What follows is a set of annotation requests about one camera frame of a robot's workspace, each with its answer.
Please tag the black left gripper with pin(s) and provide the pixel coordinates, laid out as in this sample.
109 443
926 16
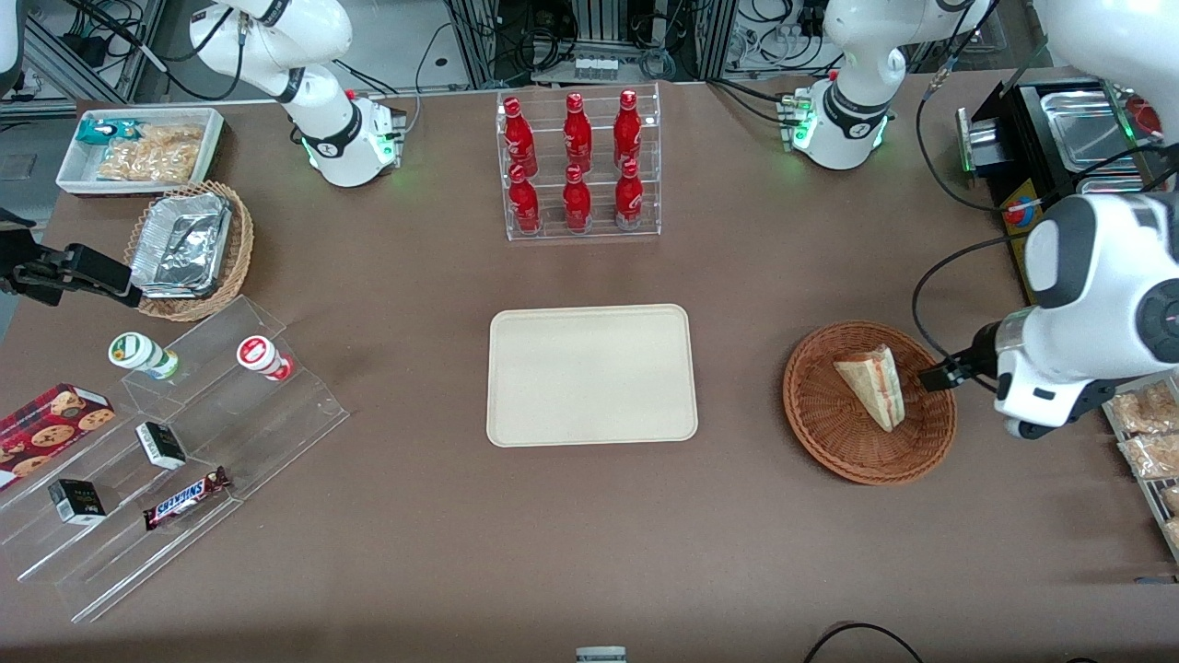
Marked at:
980 354

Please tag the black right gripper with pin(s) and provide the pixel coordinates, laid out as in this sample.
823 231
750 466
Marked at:
37 269

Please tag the triangle sandwich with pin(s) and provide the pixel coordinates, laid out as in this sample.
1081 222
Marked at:
875 387

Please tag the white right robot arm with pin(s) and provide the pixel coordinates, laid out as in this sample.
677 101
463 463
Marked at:
322 101

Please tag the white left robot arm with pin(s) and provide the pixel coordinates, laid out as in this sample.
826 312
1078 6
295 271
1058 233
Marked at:
1105 276

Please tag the brown round wicker basket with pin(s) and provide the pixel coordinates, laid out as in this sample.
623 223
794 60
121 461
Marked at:
829 433

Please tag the light tan wicker basket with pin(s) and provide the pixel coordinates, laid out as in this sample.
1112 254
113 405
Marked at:
238 249

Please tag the silver metal snack tray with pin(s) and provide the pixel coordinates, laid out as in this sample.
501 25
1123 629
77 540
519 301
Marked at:
1151 497

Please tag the beige plastic serving tray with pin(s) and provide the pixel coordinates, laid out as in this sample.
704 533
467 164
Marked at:
589 378

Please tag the green lid drink cup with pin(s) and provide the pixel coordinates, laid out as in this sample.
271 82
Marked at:
138 354

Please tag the stack of foil trays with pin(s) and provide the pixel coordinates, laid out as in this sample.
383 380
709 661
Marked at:
180 244

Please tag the white rectangular bin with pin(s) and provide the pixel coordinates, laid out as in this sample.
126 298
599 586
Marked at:
78 170

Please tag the clear bag of crackers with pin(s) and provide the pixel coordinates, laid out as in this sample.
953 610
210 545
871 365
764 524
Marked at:
157 155

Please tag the teal snack packet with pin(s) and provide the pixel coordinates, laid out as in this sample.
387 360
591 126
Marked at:
103 131

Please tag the red cookie box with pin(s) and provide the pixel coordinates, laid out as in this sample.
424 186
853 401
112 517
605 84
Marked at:
51 428

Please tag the red emergency stop button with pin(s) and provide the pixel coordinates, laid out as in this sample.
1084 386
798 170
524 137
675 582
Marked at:
1018 214

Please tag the small black carton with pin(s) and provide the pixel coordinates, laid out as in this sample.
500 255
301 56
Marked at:
161 446
77 502

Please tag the red lid drink cup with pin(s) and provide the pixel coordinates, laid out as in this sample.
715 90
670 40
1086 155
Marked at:
260 356

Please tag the clear bag of fried snacks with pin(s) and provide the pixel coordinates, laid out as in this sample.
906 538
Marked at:
1147 414
1151 456

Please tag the clear acrylic stepped shelf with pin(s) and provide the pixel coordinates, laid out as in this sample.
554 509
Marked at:
276 424
110 562

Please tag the Snickers chocolate bar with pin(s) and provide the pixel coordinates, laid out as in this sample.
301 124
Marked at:
184 499

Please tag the black hot food display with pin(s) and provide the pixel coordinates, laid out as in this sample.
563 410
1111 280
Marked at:
1018 138

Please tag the stainless steel pan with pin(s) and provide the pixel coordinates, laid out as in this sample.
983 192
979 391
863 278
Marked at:
1087 129
1119 184

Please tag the red sausage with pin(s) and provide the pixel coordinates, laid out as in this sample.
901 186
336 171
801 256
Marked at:
1145 118

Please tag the red cola bottle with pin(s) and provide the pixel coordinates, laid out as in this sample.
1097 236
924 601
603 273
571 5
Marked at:
577 204
577 136
519 138
627 133
629 201
524 204

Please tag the clear acrylic bottle rack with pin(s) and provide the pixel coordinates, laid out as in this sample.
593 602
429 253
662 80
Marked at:
553 230

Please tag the small grey device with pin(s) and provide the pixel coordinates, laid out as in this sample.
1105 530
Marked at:
601 656

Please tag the row of white connectors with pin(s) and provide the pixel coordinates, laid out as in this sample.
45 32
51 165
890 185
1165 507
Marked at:
595 68

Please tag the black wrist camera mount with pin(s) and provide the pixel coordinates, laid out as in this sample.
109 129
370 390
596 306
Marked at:
1119 394

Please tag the aluminium frame equipment rack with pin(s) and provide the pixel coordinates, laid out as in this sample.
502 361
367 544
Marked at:
599 28

